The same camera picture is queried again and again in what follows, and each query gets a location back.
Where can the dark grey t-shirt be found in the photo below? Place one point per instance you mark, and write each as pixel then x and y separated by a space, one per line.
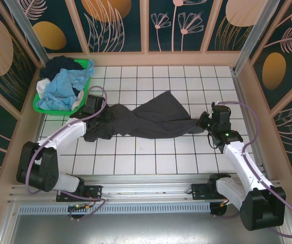
pixel 161 114

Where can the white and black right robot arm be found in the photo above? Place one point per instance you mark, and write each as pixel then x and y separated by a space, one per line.
pixel 239 160

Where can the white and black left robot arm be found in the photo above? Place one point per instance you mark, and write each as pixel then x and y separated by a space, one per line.
pixel 64 129

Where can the green plastic basket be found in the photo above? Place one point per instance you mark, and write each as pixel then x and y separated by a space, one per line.
pixel 54 112

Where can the navy blue t-shirt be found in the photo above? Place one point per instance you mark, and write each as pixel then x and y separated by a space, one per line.
pixel 57 64

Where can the orange power connector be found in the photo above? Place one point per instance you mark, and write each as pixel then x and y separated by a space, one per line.
pixel 223 204

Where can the grey metal shelf plate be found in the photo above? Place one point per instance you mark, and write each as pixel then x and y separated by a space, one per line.
pixel 145 228

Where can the aluminium side rail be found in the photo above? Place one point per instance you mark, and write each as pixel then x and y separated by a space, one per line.
pixel 240 89

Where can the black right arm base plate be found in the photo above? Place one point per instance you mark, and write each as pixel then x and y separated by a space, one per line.
pixel 199 190

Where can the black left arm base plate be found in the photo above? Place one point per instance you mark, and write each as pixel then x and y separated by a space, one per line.
pixel 95 191

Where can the aluminium corner post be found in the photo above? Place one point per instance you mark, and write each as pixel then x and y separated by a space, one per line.
pixel 257 30
pixel 26 28

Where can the aluminium mounting rail frame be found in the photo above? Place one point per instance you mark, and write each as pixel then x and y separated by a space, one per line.
pixel 145 188

